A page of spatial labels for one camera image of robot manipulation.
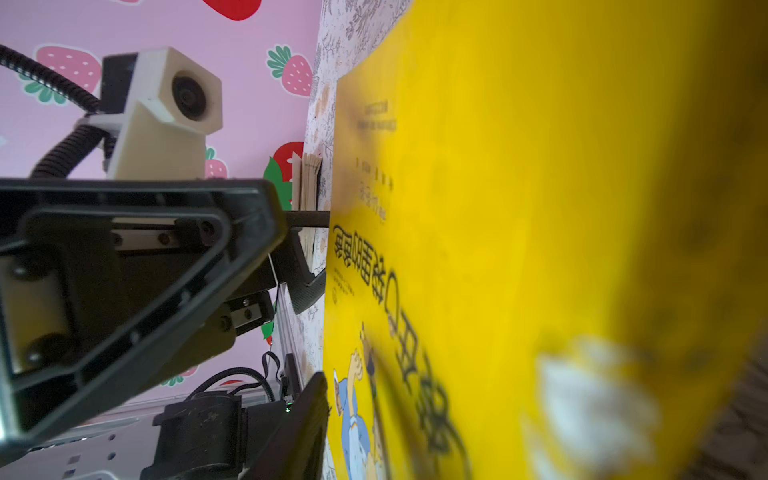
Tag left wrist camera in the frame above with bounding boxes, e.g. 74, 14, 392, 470
86, 48, 223, 181

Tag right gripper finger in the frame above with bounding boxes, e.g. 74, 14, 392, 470
242, 372, 329, 479

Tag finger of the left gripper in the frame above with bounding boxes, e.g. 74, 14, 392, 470
272, 230, 326, 315
284, 211, 330, 228

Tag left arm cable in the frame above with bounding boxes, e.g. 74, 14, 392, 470
0, 43, 112, 180

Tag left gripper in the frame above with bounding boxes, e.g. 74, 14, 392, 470
1, 179, 287, 450

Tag yellow cartoon cover book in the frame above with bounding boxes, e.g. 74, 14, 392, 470
323, 1, 767, 479

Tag dark purple book left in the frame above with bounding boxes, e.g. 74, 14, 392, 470
291, 153, 322, 266

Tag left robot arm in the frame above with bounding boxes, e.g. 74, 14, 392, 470
1, 179, 330, 479

